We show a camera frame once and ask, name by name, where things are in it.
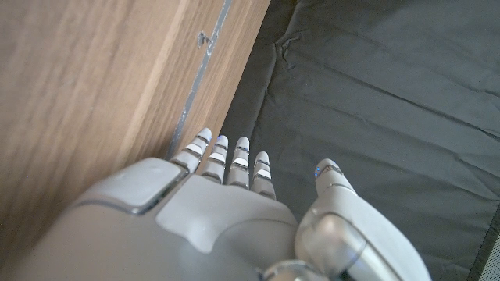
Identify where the grey tape outline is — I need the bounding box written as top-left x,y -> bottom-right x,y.
166,0 -> 234,159

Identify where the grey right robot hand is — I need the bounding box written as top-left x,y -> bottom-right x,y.
0,127 -> 433,281

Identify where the black backdrop curtain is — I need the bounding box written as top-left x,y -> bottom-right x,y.
220,0 -> 500,281

